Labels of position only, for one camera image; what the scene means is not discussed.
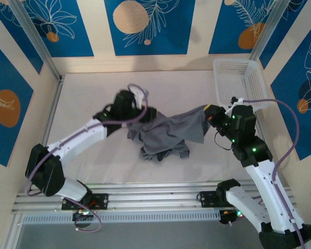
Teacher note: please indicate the aluminium frame leg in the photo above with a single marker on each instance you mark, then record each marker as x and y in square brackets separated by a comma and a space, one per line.
[13, 233]

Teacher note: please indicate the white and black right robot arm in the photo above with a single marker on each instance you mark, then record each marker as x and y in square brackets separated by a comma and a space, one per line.
[261, 181]

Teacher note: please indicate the grey t-shirt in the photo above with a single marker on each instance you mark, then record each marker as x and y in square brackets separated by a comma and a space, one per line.
[168, 129]

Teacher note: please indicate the white plastic mesh basket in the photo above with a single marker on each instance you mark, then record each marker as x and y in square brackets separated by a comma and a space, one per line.
[238, 77]

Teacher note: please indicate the aluminium side rail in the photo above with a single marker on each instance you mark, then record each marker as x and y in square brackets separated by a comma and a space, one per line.
[53, 111]

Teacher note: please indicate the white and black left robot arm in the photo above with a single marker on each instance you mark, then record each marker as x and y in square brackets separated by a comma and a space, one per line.
[75, 141]

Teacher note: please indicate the black controller board with LEDs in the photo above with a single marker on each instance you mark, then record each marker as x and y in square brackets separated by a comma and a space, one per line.
[225, 218]
[83, 218]

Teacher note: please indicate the aluminium frame post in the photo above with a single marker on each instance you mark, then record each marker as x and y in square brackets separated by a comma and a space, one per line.
[271, 26]
[33, 33]

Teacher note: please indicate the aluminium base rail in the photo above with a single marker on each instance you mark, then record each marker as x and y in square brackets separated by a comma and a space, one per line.
[150, 197]

